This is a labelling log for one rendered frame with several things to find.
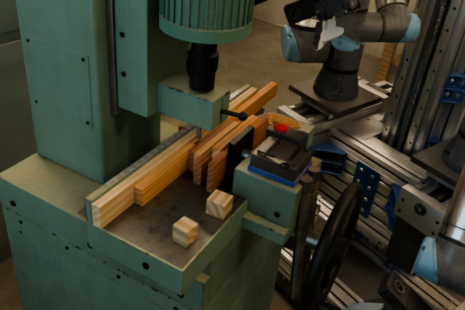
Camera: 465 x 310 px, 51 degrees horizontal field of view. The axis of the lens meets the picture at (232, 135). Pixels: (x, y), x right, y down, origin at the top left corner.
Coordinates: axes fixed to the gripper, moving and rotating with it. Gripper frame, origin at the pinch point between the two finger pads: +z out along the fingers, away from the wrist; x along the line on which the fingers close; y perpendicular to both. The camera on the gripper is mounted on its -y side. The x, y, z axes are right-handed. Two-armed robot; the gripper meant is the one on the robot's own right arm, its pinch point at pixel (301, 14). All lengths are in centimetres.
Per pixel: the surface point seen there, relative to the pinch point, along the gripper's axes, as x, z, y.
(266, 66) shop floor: 51, -242, -155
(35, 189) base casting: 17, 33, -59
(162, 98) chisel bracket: 6.7, 15.8, -28.1
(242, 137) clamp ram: 18.9, 12.7, -14.4
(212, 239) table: 30.4, 32.1, -14.1
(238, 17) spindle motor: -4.0, 14.9, -4.7
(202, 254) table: 31.4, 35.5, -14.6
